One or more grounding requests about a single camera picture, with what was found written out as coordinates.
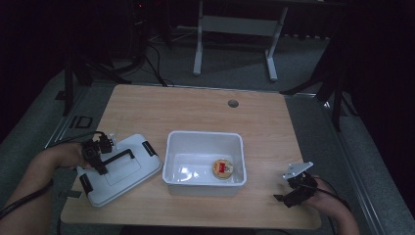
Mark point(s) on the dark table edge bracket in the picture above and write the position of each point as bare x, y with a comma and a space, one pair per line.
72, 194

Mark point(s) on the person's right hand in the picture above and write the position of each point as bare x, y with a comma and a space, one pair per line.
326, 199

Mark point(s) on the dark equipment rack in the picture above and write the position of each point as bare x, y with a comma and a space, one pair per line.
138, 29

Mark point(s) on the grey table grommet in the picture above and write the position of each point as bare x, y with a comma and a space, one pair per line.
233, 103

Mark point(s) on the person's left hand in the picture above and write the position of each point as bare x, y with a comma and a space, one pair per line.
67, 155

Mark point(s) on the round gold tin red label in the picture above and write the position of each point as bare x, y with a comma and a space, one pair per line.
222, 169

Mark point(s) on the white metal desk frame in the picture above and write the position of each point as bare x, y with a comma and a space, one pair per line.
239, 26

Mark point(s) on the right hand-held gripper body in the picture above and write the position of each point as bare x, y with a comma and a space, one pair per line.
303, 187

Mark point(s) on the black tripod stand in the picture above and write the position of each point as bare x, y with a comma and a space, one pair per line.
76, 71
332, 84

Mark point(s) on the white storage box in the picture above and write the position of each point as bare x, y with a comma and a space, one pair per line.
182, 143

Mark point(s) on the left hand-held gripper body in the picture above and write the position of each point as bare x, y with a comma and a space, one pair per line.
96, 147

